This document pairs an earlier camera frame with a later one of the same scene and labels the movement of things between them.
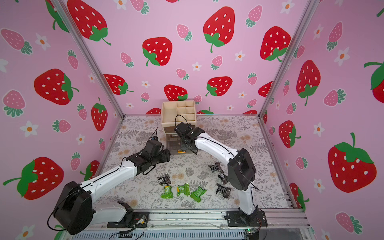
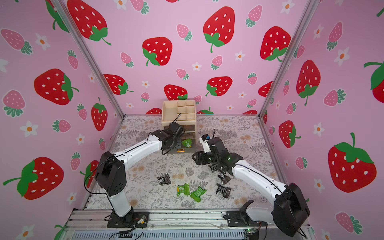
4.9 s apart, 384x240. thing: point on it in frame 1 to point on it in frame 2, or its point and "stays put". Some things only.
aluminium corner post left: [71, 25] stays put
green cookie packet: [198, 192] stays put
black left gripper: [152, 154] to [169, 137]
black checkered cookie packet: [216, 166] stays put
